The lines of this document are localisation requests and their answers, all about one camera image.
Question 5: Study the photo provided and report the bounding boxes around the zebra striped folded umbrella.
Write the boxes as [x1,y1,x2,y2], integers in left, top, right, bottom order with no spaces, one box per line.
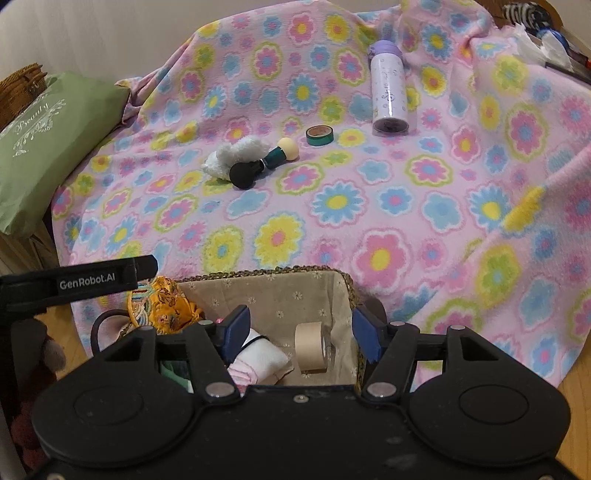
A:
[502,2,552,28]

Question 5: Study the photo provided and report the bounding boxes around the white fluffy toy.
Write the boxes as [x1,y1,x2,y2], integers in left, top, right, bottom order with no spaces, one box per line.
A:
[204,136,271,181]

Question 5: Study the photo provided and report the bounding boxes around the green tape roll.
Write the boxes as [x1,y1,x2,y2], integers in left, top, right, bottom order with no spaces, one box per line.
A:
[306,124,336,148]

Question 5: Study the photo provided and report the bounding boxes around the green printed pillow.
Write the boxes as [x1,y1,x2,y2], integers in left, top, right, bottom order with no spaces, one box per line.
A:
[0,71,132,238]

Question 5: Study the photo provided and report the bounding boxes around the teal dumbbell-shaped massager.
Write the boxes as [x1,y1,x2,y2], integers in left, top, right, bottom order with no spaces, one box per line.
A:
[229,137,300,190]

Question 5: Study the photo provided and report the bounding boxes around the pink flower print blanket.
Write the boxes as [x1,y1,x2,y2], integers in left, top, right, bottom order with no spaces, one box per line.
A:
[51,0,591,393]

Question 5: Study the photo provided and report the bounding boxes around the orange patterned round pouch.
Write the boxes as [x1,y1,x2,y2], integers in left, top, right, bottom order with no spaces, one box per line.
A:
[128,276,206,335]

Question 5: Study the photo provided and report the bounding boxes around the purple white water bottle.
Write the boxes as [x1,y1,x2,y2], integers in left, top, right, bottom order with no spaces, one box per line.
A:
[370,40,409,137]

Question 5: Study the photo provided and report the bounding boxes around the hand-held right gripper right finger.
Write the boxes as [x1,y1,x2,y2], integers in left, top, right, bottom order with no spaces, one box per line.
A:
[351,302,492,401]

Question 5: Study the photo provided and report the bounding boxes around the green plush toy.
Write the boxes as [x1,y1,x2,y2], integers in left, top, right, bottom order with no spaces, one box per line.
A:
[159,361,192,393]

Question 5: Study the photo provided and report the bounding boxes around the woven basket with fabric liner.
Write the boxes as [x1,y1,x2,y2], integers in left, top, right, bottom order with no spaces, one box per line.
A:
[90,267,386,393]

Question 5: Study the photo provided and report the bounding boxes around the white plastic bag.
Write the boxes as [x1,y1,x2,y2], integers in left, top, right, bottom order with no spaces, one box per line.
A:
[508,23,573,70]

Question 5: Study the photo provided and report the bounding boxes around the pink white cloth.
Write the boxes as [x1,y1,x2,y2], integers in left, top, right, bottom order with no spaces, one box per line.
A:
[217,318,294,386]

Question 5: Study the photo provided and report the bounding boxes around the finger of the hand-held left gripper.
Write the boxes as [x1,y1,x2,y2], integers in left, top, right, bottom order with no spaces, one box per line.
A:
[131,256,158,289]

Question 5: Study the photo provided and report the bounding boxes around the brown wicker basket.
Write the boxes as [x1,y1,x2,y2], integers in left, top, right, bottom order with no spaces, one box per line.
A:
[0,64,49,130]

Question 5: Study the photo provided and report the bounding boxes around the beige tape roll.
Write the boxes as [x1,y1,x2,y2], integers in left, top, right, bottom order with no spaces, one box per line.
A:
[294,322,329,374]

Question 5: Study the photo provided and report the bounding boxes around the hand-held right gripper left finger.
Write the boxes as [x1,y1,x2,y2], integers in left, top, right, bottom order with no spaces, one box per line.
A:
[97,305,252,401]

